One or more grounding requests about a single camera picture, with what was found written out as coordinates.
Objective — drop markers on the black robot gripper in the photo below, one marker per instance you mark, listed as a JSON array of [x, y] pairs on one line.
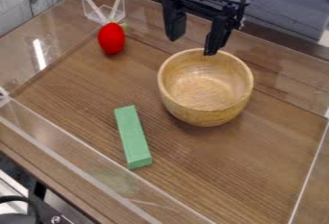
[[227, 13]]

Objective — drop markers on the red plush strawberry toy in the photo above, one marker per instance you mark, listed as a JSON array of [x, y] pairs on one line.
[[111, 38]]

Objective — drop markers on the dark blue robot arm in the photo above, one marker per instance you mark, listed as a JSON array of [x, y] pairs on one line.
[[224, 13]]

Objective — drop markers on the light wooden bowl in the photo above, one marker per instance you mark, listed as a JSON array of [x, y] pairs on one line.
[[204, 89]]

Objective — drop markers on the blue grey sofa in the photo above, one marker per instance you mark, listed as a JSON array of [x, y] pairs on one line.
[[300, 16]]

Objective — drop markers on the green rectangular block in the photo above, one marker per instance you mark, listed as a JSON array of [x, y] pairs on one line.
[[132, 137]]

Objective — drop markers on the clear acrylic front wall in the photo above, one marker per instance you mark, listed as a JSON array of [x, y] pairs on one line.
[[108, 192]]

